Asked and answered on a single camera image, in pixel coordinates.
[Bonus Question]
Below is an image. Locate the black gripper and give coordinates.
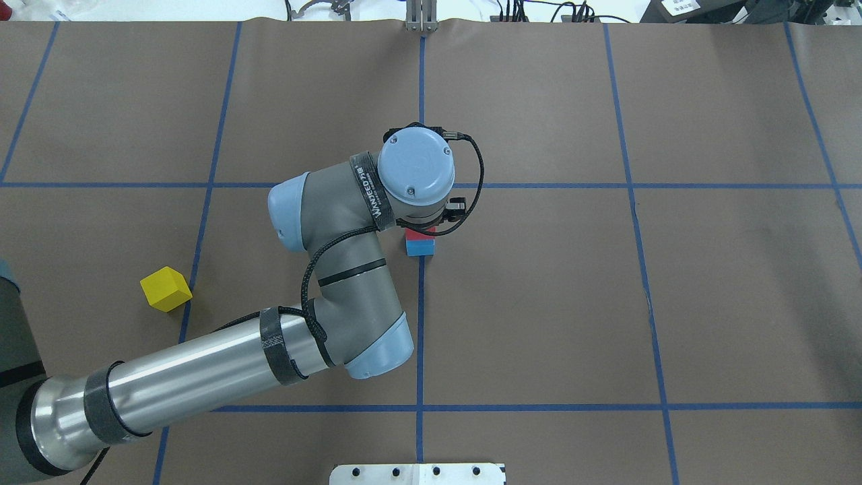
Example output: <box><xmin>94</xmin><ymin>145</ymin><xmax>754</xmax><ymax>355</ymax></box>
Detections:
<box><xmin>441</xmin><ymin>197</ymin><xmax>468</xmax><ymax>224</ymax></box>

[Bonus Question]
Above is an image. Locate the blue wooden block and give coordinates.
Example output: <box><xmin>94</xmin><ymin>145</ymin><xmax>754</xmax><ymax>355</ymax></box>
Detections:
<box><xmin>405</xmin><ymin>234</ymin><xmax>435</xmax><ymax>257</ymax></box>

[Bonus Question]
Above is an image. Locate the red wooden block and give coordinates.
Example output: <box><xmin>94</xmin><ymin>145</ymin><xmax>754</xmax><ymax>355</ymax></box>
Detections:
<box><xmin>404</xmin><ymin>229</ymin><xmax>435</xmax><ymax>240</ymax></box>

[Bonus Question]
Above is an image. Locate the yellow wooden block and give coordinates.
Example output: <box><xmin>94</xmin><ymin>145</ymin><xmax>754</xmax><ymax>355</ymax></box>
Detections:
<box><xmin>139</xmin><ymin>266</ymin><xmax>192</xmax><ymax>313</ymax></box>

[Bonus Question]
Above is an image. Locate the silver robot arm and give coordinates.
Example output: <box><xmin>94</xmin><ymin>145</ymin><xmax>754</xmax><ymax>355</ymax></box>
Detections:
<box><xmin>2</xmin><ymin>123</ymin><xmax>486</xmax><ymax>484</ymax></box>

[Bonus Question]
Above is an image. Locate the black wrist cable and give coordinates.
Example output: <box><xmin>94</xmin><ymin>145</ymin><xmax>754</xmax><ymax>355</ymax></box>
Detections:
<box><xmin>277</xmin><ymin>127</ymin><xmax>484</xmax><ymax>378</ymax></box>

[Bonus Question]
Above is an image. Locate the aluminium frame post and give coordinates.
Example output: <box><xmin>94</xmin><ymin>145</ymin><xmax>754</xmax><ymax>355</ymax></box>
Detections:
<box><xmin>404</xmin><ymin>0</ymin><xmax>439</xmax><ymax>34</ymax></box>

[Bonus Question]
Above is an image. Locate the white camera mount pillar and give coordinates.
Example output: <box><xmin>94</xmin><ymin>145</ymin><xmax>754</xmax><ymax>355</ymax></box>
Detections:
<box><xmin>329</xmin><ymin>461</ymin><xmax>507</xmax><ymax>484</ymax></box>

